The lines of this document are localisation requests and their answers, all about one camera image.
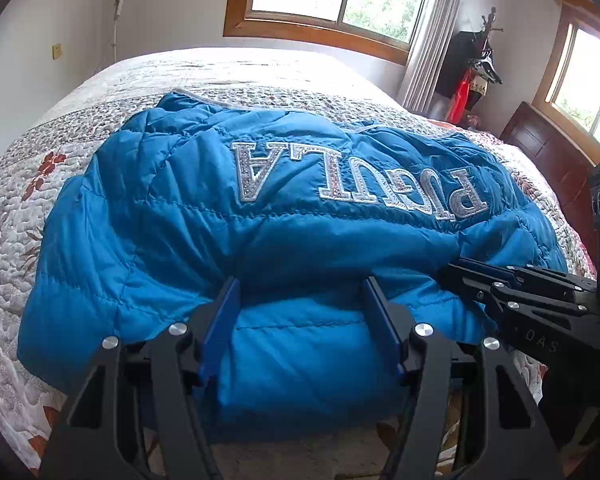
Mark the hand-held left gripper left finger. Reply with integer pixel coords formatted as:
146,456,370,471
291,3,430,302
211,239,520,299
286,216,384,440
39,276,243,480

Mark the grey pleated curtain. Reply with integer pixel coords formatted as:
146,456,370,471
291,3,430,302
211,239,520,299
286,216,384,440
399,0,468,113

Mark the black clothes hanger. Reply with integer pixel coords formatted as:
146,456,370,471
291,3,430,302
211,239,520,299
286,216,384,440
467,52,503,85

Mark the bed with floral quilt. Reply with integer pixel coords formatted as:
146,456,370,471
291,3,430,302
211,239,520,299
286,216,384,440
0,47,598,476

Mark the red bag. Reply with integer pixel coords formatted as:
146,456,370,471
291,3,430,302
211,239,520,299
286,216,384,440
447,72,473,126

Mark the dark wooden headboard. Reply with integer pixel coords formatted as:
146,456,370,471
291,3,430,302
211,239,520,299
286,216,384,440
500,101,600,261

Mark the narrow wooden framed window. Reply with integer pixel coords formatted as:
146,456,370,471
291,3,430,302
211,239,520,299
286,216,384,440
532,0,600,156

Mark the blue puffer jacket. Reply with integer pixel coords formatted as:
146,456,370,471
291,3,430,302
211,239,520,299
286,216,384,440
17,91,568,416

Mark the dark hanging garment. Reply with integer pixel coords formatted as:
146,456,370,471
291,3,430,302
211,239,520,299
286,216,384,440
435,31,491,111

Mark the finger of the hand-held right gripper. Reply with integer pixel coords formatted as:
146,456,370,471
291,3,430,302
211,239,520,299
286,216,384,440
440,258,598,301
487,282,598,317

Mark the wooden coat rack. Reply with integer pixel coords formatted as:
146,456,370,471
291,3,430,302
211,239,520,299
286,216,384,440
482,6,503,56

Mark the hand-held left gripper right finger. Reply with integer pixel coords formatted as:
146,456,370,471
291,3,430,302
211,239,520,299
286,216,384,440
361,275,566,480

